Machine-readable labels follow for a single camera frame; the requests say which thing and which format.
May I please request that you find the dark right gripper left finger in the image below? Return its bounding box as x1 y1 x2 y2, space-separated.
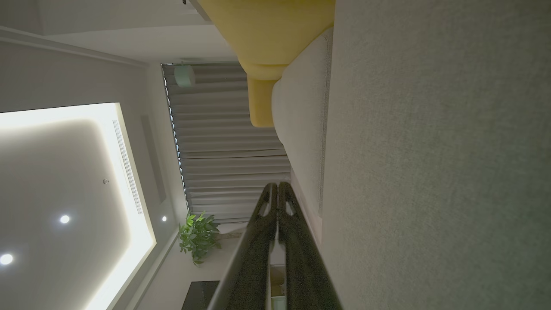
207 182 278 310

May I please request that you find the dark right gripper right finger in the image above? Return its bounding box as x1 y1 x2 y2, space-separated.
278 182 343 310

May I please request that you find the green potted plant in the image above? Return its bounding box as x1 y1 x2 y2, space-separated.
178 211 223 267

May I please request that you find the grey pleated curtain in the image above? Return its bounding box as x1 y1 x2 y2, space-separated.
161 62 293 224

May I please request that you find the small grey sofa cushion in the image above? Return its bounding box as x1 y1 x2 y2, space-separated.
271 28 334 254

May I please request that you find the large grey sofa seat cushion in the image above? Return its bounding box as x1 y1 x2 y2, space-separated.
321 0 551 310

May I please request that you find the pale green round lamp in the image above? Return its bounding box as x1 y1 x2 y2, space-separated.
174 63 197 88

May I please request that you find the yellow sofa backrest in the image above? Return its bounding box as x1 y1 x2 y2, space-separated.
198 0 336 128

